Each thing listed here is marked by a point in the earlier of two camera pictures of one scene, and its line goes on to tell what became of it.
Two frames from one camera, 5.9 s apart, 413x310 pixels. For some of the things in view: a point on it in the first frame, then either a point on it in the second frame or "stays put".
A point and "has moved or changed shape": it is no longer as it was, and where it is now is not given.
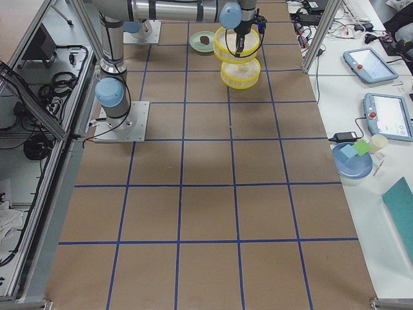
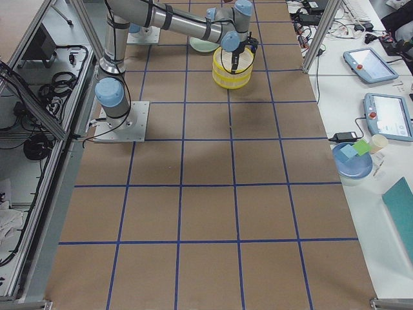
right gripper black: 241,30 to 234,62
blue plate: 355,166 stays put
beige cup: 377,141 stays put
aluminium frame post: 321,35 stays put
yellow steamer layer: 224,46 has moved or changed shape
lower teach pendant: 389,115 stays put
